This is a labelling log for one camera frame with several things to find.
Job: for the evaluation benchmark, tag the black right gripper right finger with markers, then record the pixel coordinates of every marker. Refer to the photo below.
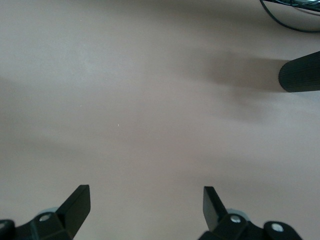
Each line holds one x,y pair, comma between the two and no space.
217,217

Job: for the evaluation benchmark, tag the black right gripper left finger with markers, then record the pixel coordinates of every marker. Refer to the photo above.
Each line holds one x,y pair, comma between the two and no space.
72,215

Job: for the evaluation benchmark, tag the black ribbed cylinder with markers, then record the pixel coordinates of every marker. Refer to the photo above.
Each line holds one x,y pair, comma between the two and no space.
300,72

